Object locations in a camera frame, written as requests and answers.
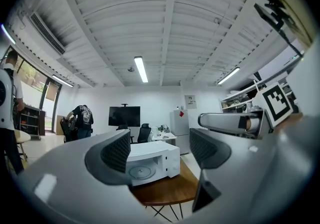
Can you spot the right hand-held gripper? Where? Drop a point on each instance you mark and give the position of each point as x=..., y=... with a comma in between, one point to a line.
x=275, y=103

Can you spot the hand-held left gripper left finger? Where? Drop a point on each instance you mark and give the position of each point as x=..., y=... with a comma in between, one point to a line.
x=75, y=180

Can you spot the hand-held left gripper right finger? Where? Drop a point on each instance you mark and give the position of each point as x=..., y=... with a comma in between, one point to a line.
x=250, y=173

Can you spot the person's right forearm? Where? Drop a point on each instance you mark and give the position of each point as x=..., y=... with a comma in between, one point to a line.
x=292, y=118

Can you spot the white microwave body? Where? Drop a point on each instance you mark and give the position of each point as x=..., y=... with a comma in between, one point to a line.
x=155, y=153

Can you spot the white shelf unit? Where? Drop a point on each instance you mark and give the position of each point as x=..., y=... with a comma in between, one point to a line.
x=237, y=98

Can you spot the grey refrigerator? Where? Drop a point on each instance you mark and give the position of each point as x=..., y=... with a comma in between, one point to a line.
x=179, y=128

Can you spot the long ceiling light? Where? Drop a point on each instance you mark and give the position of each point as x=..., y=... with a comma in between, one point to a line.
x=62, y=80
x=7, y=33
x=228, y=75
x=141, y=69

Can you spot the white desk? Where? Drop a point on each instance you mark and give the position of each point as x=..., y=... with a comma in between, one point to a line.
x=165, y=137

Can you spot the round wooden stool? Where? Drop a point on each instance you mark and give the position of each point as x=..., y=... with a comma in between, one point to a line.
x=22, y=137

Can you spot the black office chair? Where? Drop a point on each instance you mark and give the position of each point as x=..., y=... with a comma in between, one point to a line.
x=123, y=127
x=145, y=133

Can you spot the black shelf cart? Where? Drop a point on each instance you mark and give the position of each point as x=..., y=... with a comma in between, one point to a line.
x=31, y=122

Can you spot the brown wooden table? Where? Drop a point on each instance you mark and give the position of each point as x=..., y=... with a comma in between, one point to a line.
x=170, y=190

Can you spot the black chest-mounted device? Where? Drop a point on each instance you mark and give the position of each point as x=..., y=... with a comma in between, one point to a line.
x=275, y=16

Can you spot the ceiling air vent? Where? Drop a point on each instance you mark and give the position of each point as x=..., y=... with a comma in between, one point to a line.
x=47, y=33

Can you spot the grey wall poster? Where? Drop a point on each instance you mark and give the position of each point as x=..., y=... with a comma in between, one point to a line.
x=190, y=102

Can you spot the black wall television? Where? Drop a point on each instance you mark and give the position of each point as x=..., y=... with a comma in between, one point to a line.
x=124, y=116

